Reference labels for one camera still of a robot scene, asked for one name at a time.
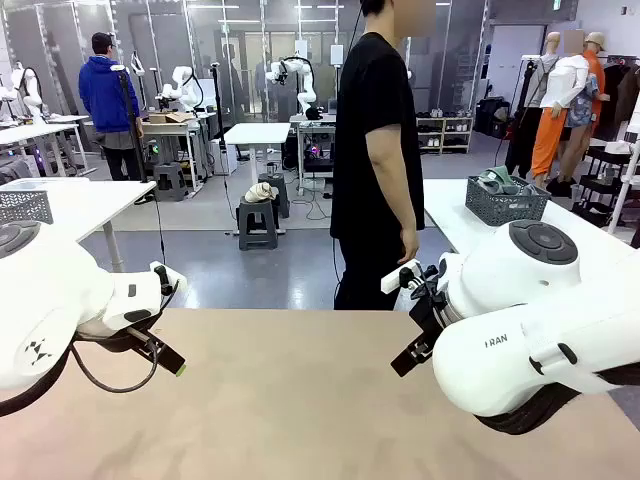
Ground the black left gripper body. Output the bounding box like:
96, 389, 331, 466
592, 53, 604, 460
74, 324, 162, 358

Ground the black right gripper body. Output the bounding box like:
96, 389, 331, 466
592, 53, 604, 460
408, 292, 454, 354

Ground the grey plastic basket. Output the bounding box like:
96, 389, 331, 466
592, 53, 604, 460
465, 174, 551, 227
0, 189, 55, 226

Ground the person's right forearm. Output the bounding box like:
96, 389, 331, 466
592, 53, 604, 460
367, 127, 419, 236

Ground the person's right hand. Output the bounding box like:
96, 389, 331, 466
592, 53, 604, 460
397, 227, 420, 265

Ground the dark grey plastic stool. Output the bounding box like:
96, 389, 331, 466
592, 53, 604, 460
152, 162, 190, 202
237, 195, 280, 251
258, 172, 291, 220

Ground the person in black clothes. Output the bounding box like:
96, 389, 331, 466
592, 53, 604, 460
329, 0, 437, 311

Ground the wooden shoe shelf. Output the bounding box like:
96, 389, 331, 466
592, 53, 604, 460
415, 115, 475, 155

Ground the black computer with lights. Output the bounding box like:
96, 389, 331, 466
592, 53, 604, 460
302, 142, 336, 174

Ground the black tripod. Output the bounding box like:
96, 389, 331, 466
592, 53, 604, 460
503, 55, 540, 180

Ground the beige crumpled cloth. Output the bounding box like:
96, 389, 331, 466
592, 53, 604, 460
243, 181, 280, 204

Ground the mannequin in orange trousers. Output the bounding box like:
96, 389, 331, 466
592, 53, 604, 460
529, 30, 571, 190

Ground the white cabinet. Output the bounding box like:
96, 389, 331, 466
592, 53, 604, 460
208, 138, 239, 176

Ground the grey work desk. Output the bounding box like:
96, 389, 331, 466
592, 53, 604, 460
139, 118, 205, 195

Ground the white robot desk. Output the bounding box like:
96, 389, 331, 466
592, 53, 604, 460
288, 113, 351, 197

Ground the white work desk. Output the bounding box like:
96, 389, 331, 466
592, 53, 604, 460
0, 115, 92, 177

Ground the black stand with white head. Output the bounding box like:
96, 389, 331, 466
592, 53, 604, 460
108, 63, 151, 185

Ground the white slanted pole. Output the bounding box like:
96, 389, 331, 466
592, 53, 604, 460
607, 139, 640, 236

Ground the brown cardboard box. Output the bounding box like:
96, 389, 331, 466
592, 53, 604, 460
148, 112, 197, 125

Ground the black trolley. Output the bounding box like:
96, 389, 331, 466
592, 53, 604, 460
574, 139, 640, 226

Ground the white standing desk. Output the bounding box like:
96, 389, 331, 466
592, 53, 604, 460
223, 122, 292, 236

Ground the man in blue hoodie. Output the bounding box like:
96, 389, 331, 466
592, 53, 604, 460
78, 32, 146, 182

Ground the thin black stand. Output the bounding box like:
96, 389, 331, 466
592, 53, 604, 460
208, 62, 227, 151

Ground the mannequin in white top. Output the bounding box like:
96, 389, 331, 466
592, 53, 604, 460
539, 28, 597, 199

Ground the clothes rack with dark clothes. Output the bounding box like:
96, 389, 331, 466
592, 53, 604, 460
594, 52, 640, 144

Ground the mannequin in orange shirt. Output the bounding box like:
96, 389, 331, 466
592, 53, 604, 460
582, 30, 612, 101

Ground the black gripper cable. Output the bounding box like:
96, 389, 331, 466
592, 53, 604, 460
69, 327, 166, 394

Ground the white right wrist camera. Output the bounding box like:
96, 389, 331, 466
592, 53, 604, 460
380, 259, 439, 301

